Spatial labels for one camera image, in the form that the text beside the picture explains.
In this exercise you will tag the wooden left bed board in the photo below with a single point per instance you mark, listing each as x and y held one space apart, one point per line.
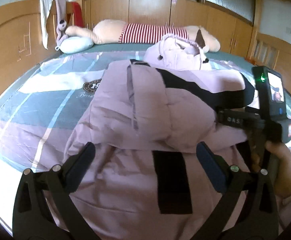
21 46

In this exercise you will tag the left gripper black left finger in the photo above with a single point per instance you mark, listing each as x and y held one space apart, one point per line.
32 218

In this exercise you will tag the pink hooded jacket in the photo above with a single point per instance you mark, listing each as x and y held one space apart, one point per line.
169 148

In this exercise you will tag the red cloth on headboard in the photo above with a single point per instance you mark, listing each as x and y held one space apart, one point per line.
77 15

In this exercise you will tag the person's right hand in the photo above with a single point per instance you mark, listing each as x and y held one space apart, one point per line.
282 185

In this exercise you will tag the large plush dog striped shirt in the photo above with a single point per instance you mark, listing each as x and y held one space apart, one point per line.
116 31

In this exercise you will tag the light blue neck pillow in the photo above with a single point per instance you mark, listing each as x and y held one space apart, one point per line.
75 44

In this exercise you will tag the green bed mattress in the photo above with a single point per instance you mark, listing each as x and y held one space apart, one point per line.
220 55

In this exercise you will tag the wooden right bed rail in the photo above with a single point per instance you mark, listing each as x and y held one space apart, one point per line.
270 51

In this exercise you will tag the pink plush toy hanging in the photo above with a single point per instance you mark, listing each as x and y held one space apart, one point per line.
61 23

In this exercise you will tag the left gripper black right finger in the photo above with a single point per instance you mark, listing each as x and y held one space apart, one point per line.
247 208

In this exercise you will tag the white towel on headboard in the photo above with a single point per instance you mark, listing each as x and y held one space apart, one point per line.
45 7

